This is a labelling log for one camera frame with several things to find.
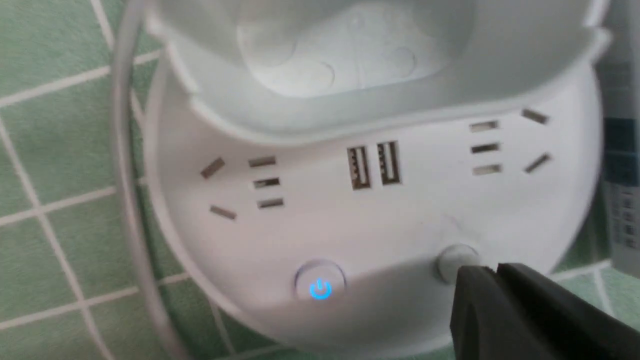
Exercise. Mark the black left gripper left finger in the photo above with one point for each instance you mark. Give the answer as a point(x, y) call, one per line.
point(488, 323)

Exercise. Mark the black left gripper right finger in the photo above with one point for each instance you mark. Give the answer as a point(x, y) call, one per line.
point(576, 329)

